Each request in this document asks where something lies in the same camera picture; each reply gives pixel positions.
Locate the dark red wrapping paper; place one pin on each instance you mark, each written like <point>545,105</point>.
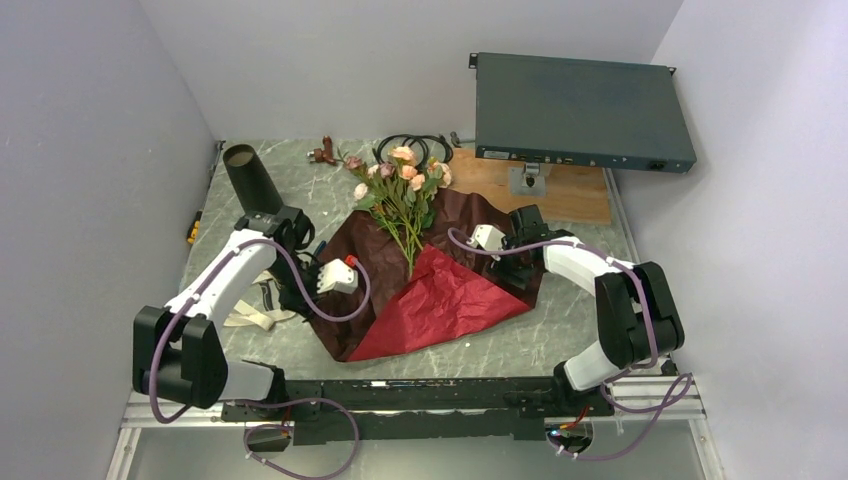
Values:
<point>449,293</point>

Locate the red flower bouquet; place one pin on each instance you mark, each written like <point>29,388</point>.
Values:
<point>398,192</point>

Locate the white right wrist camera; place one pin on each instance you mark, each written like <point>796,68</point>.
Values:
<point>486,237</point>

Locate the metal switch stand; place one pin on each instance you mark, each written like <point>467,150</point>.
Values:
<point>529,179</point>

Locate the brown small figurine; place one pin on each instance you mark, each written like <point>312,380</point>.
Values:
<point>325,154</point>

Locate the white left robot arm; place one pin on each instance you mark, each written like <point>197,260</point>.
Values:
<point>177,353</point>

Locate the wooden board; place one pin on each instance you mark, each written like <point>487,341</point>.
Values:
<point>562,192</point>

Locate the black cone vase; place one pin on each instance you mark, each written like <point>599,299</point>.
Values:
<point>251,181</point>

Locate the dark green network switch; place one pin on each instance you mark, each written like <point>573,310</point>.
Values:
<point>590,113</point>

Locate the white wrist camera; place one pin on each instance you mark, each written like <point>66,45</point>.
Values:
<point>486,237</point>
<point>337,276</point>

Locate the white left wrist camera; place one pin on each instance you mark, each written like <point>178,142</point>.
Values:
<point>337,276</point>

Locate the beige ribbon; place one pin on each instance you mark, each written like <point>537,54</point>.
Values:
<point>271,313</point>

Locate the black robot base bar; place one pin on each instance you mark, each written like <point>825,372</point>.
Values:
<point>520,408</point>

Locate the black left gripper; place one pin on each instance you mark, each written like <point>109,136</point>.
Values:
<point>299,303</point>

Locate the yellow tool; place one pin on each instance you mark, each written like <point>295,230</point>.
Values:
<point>192,230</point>

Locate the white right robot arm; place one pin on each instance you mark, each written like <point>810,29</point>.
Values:
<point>637,318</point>

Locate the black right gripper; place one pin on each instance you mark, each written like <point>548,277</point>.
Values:
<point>517,278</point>

